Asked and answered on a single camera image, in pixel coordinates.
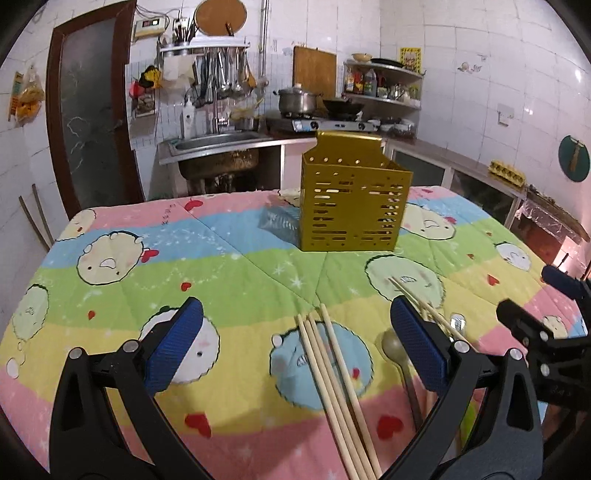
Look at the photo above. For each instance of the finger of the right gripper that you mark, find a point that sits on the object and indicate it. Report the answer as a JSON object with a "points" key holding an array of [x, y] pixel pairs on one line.
{"points": [[570, 287], [523, 326]]}

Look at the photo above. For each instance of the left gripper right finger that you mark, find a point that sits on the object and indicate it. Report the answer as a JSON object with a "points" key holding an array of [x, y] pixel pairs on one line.
{"points": [[485, 423]]}

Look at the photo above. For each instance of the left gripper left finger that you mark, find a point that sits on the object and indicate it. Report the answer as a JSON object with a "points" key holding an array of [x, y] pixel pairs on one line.
{"points": [[85, 440]]}

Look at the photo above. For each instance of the metal spoon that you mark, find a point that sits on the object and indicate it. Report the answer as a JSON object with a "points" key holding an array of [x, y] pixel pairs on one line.
{"points": [[396, 353]]}

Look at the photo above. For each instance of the colourful cartoon quilted tablecloth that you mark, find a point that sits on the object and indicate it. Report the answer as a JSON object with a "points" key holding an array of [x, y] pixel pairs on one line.
{"points": [[244, 402]]}

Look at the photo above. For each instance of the gold perforated utensil holder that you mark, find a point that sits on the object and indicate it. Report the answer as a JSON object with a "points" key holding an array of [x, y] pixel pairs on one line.
{"points": [[353, 197]]}

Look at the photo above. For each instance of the gas stove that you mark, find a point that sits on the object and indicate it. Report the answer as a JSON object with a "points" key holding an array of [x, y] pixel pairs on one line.
{"points": [[312, 125]]}

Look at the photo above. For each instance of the black wok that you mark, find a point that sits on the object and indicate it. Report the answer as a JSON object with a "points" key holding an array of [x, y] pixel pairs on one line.
{"points": [[342, 109]]}

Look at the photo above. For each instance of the stainless steel sink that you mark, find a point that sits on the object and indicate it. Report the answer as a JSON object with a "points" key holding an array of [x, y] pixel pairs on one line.
{"points": [[177, 150]]}

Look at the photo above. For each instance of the steel cooking pot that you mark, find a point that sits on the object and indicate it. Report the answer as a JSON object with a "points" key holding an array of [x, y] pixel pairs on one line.
{"points": [[295, 101]]}

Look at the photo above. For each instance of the rectangular wooden cutting board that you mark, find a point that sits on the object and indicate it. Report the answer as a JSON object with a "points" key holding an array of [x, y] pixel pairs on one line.
{"points": [[315, 71]]}

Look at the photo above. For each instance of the dark brown glass door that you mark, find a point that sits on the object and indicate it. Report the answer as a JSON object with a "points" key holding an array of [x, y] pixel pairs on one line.
{"points": [[86, 115]]}

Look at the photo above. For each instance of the white dish soap bottle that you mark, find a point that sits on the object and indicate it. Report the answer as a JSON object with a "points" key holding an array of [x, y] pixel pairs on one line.
{"points": [[187, 119]]}

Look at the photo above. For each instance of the hanging plastic bag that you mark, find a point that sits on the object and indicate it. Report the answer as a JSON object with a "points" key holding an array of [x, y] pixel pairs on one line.
{"points": [[27, 96]]}

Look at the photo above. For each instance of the hanging utensil rack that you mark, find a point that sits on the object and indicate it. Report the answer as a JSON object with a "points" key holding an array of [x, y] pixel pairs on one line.
{"points": [[219, 68]]}

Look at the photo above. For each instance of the round woven tray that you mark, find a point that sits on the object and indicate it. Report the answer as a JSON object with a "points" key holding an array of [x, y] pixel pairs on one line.
{"points": [[220, 17]]}

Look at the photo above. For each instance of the green round wall hanger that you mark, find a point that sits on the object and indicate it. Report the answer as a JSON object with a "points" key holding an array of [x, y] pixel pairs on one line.
{"points": [[574, 159]]}

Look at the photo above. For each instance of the white wall socket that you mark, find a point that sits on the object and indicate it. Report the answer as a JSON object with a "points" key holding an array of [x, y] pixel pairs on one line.
{"points": [[505, 115]]}

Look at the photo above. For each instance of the yellow wall picture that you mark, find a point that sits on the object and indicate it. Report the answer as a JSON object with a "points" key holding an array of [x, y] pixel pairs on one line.
{"points": [[411, 58]]}

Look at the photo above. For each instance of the corner wall shelf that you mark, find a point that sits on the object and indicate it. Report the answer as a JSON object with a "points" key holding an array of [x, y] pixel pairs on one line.
{"points": [[385, 82]]}

